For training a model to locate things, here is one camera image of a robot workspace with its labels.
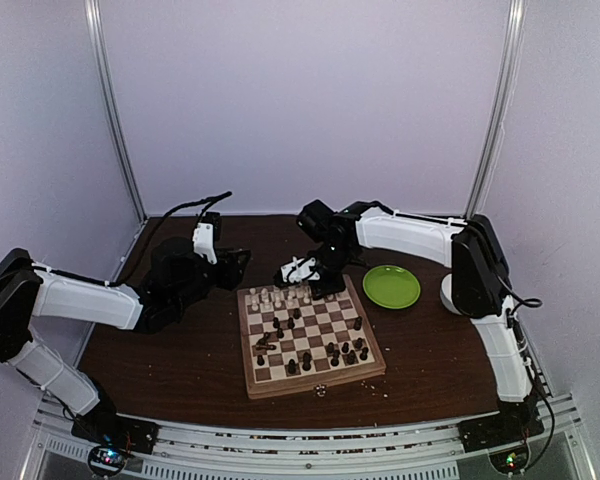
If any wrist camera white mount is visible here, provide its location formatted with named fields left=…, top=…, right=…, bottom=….
left=274, top=257, right=320, bottom=288
left=192, top=212, right=221, bottom=265

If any left aluminium frame post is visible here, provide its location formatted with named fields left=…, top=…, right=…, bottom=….
left=84, top=0, right=147, bottom=223

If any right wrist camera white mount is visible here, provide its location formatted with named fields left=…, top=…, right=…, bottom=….
left=274, top=257, right=320, bottom=288

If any right aluminium frame post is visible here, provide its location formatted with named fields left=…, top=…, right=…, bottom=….
left=464, top=0, right=527, bottom=218

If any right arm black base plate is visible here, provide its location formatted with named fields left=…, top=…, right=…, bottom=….
left=457, top=415, right=544, bottom=453

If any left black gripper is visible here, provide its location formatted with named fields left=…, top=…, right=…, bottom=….
left=171, top=246, right=250, bottom=313

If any green plate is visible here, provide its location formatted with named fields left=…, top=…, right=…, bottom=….
left=362, top=265, right=421, bottom=310

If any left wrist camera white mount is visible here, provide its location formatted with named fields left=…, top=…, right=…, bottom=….
left=192, top=212, right=221, bottom=265

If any wooden chess board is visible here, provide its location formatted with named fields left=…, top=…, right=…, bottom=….
left=237, top=275, right=386, bottom=399

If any front aluminium rail base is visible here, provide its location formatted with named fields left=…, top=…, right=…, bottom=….
left=24, top=392, right=589, bottom=480

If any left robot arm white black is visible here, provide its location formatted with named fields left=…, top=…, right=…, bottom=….
left=0, top=237, right=251, bottom=444

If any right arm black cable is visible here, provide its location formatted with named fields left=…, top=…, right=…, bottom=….
left=499, top=269, right=544, bottom=316

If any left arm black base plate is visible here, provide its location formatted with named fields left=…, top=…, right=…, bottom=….
left=71, top=415, right=159, bottom=454

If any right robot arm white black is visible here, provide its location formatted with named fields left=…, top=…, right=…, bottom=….
left=279, top=200, right=537, bottom=442

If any aluminium frame post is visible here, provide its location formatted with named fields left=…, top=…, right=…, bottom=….
left=464, top=0, right=527, bottom=218
left=84, top=0, right=147, bottom=223

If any dark queen chess piece lying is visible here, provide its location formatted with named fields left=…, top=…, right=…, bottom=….
left=253, top=332, right=276, bottom=351

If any white bowl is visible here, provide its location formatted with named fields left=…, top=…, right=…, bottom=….
left=440, top=273, right=459, bottom=315

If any white chess pieces row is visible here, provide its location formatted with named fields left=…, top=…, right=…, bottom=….
left=245, top=285, right=312, bottom=313

